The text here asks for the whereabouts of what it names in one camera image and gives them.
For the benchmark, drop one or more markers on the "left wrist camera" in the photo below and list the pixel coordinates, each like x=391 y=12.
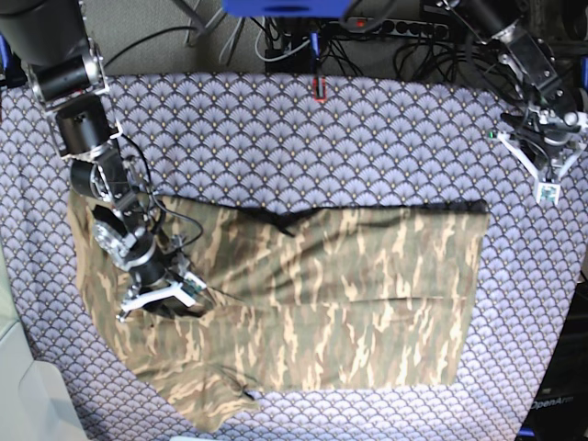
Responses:
x=547 y=192

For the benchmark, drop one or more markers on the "camouflage T-shirt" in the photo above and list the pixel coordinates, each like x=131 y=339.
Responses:
x=327 y=299

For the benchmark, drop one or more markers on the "black power strip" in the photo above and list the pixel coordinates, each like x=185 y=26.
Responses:
x=400 y=29

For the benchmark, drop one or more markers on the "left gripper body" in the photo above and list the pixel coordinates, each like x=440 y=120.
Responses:
x=547 y=164

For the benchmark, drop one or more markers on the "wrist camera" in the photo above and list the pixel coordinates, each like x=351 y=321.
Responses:
x=193 y=286
x=547 y=192

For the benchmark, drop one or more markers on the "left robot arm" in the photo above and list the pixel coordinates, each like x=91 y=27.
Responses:
x=545 y=136

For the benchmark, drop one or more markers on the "red and black clamp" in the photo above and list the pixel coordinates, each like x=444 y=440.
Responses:
x=319 y=89

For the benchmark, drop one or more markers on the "blue mount plate top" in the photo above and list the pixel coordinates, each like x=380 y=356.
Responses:
x=286 y=8

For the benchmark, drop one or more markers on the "white plastic bin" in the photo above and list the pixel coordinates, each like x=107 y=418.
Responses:
x=35 y=404

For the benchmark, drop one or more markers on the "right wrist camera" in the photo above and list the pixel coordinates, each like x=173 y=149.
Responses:
x=193 y=286

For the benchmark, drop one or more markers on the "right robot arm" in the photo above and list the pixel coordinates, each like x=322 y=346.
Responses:
x=66 y=74

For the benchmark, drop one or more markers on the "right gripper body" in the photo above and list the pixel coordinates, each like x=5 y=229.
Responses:
x=135 y=299

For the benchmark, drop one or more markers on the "black OpenArm box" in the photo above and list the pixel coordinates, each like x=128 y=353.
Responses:
x=559 y=411

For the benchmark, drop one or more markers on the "blue clamp left edge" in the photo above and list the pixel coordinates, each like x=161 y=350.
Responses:
x=6 y=56

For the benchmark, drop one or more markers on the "blue clamp right edge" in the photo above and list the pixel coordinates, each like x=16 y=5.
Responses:
x=583 y=76

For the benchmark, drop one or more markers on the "purple fan-pattern tablecloth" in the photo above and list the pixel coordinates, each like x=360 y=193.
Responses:
x=263 y=141

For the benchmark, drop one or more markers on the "blue clamp edge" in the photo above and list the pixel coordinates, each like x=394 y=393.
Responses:
x=583 y=76
x=6 y=56

